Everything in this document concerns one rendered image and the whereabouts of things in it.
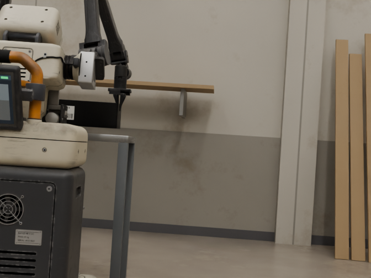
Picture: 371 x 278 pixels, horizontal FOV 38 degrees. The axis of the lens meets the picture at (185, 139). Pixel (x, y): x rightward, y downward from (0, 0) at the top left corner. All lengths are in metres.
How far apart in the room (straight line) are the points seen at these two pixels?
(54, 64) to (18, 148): 0.44
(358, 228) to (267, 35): 1.80
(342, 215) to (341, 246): 0.23
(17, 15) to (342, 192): 3.06
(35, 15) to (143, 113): 2.92
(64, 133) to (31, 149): 0.10
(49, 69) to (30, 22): 0.20
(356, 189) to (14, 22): 3.14
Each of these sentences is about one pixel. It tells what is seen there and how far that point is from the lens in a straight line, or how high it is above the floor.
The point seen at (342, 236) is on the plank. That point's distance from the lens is 4.34.
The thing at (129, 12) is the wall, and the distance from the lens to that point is 4.97.
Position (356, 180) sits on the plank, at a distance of 4.45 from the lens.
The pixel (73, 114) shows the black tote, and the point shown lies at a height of 0.88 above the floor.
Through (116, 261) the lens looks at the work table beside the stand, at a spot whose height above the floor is 0.28.
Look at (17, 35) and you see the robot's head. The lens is 1.95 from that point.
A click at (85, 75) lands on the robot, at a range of 1.91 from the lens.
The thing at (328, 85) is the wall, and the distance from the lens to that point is 4.88.
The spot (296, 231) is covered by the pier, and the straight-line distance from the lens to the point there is 4.75.
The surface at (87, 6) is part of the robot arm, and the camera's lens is 2.15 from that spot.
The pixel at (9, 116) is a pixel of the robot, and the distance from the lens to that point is 1.50.
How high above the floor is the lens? 0.77
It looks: 1 degrees up
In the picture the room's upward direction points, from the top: 4 degrees clockwise
